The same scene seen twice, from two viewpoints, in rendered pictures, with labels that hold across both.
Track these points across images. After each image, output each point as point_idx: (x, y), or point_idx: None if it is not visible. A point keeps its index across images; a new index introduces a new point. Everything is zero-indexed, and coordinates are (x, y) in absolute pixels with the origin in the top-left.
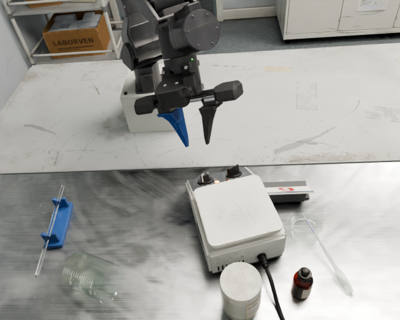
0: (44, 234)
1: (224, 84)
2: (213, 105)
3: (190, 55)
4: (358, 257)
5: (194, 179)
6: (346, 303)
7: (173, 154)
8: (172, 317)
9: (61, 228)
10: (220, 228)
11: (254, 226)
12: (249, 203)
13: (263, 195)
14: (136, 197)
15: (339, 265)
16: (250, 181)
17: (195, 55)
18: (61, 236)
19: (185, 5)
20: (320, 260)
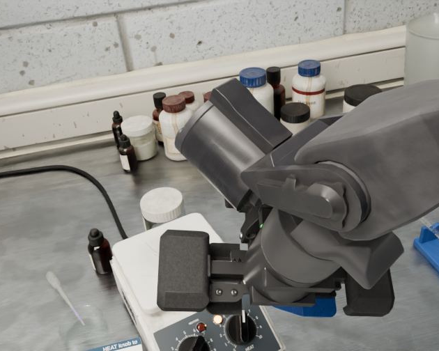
0: (435, 224)
1: (185, 236)
2: (212, 253)
3: (265, 219)
4: (24, 315)
5: (267, 347)
6: (57, 267)
7: None
8: (237, 219)
9: (434, 253)
10: (189, 229)
11: (147, 239)
12: (155, 263)
13: (134, 278)
14: (366, 329)
15: (51, 301)
16: (155, 294)
17: (259, 242)
18: (422, 246)
19: (242, 84)
20: (73, 301)
